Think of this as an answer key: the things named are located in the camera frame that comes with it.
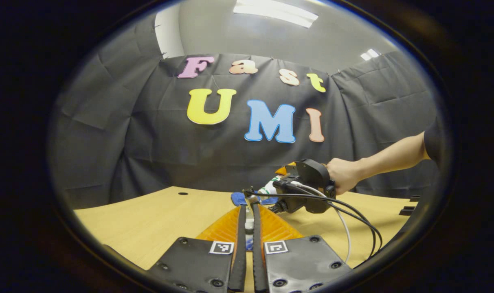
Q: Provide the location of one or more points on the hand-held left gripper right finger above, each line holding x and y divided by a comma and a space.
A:
259, 264

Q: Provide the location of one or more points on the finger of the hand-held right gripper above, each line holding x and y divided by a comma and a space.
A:
285, 169
285, 184

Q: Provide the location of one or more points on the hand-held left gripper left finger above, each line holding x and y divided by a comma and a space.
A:
238, 264

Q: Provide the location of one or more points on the white green-label water bottle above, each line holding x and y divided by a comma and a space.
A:
268, 188

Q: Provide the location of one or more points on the blue towel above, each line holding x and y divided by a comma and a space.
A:
238, 198

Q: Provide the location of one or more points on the small black block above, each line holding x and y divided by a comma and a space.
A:
407, 211
415, 198

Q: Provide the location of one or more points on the black backdrop cloth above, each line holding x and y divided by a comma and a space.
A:
169, 154

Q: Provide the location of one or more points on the person's black shirt sleeve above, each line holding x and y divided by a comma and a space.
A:
434, 142

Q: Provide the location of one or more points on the small ceiling light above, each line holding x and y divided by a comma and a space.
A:
369, 54

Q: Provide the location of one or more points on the large ceiling light panel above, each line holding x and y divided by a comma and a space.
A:
275, 12

